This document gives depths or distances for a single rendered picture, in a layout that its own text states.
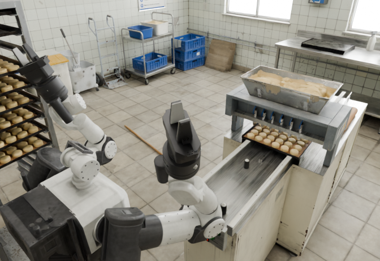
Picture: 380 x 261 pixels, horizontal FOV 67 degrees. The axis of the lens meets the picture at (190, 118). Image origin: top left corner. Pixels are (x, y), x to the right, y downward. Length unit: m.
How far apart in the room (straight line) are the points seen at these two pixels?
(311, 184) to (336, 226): 0.94
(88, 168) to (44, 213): 0.16
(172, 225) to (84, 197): 0.27
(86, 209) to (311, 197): 1.52
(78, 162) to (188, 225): 0.37
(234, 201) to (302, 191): 0.59
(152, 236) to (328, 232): 2.14
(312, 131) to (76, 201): 1.44
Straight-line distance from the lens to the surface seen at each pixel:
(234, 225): 1.44
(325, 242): 2.74
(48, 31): 5.13
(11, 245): 2.65
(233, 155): 1.85
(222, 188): 1.70
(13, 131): 1.87
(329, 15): 5.06
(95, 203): 0.89
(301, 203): 2.13
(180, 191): 0.72
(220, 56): 6.00
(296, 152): 1.94
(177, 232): 0.89
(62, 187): 0.98
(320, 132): 1.90
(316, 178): 1.97
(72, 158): 0.89
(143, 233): 0.82
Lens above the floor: 1.98
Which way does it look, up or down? 29 degrees down
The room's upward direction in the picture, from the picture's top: straight up
